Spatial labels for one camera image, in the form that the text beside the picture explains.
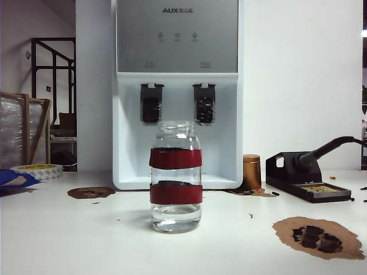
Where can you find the gold cylindrical can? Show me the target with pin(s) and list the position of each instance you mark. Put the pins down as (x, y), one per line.
(252, 172)

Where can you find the black soldering iron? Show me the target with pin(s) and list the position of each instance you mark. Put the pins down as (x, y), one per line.
(321, 151)

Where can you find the clear bottle with red bands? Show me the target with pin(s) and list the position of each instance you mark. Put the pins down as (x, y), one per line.
(176, 161)

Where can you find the grey dispenser tap paddle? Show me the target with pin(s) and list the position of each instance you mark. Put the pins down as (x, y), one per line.
(152, 94)
(204, 93)

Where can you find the low wooden bench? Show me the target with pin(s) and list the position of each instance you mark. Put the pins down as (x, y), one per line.
(63, 139)

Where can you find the wooden crate with plastic wrap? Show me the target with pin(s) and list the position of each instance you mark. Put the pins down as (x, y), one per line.
(26, 129)

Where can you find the white tape roll yellow core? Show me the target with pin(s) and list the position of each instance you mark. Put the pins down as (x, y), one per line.
(48, 173)

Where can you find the white AUX water dispenser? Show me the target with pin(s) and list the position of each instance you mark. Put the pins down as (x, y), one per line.
(177, 57)

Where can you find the blue cloth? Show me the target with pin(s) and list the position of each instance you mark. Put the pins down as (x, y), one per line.
(8, 176)

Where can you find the black wall switch panel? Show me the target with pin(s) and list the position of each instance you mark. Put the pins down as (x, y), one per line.
(48, 88)

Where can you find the round wall sensor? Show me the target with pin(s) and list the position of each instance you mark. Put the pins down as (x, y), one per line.
(27, 54)

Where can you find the black soldering iron stand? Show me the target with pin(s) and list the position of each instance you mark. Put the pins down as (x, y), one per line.
(286, 177)

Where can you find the black metal frame rack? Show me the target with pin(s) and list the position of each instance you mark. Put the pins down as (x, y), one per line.
(53, 67)

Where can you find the brown cardboard box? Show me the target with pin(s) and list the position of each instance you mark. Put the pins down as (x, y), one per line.
(67, 120)

